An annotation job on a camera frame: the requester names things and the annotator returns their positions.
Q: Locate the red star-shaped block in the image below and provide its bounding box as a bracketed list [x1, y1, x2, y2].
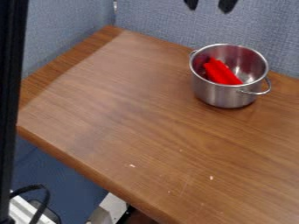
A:
[203, 58, 243, 85]

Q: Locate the metal pot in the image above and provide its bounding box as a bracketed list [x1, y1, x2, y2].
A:
[190, 44, 273, 109]

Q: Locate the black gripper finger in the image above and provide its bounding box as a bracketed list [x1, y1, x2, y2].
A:
[219, 0, 239, 14]
[183, 0, 199, 11]

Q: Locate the black cable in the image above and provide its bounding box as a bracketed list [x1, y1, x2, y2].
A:
[10, 184, 52, 224]

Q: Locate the dark vertical bar at left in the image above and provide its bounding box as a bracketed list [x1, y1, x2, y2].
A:
[0, 0, 30, 224]

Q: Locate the white table bracket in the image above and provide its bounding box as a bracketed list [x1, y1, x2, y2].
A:
[87, 193, 129, 224]

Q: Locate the white box below table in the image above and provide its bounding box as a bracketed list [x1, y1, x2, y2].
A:
[10, 196, 55, 224]

